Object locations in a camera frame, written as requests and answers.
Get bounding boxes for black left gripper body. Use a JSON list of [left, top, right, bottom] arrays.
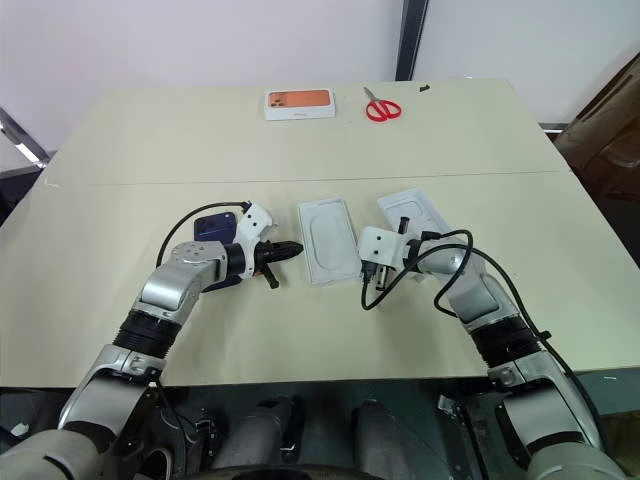
[[252, 241, 282, 275]]

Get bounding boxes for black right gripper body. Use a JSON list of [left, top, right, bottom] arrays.
[[359, 258, 402, 293]]

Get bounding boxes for white phone box lid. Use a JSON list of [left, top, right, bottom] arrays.
[[376, 186, 454, 244]]

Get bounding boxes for white phone box base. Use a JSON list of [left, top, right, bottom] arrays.
[[295, 196, 363, 289]]

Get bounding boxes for dark blue phone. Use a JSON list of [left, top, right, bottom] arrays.
[[192, 210, 243, 294]]

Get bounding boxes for white box with orange print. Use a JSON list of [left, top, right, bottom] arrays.
[[262, 88, 338, 122]]

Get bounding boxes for brown cardboard box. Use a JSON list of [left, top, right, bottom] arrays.
[[552, 48, 640, 202]]

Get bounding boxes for dark grey rounded shape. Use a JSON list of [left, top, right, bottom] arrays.
[[212, 393, 307, 471], [349, 398, 431, 472]]

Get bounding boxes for dark metal pole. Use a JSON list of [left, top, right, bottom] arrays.
[[394, 0, 431, 82]]

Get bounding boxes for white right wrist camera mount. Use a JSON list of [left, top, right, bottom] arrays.
[[356, 226, 412, 274]]

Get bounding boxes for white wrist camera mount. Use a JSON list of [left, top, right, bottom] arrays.
[[234, 201, 276, 279], [356, 226, 412, 274]]

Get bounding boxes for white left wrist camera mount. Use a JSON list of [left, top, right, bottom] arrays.
[[234, 201, 276, 279]]

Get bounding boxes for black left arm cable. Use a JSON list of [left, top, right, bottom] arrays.
[[155, 199, 254, 269]]

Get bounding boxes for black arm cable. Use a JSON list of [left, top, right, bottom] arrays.
[[360, 228, 610, 454], [155, 199, 254, 269]]

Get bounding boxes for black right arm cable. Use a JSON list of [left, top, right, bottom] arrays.
[[360, 228, 610, 454]]

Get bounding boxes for red handled scissors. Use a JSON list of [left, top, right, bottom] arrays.
[[362, 85, 404, 123]]

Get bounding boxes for grey metal frame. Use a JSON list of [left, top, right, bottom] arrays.
[[0, 106, 52, 177]]

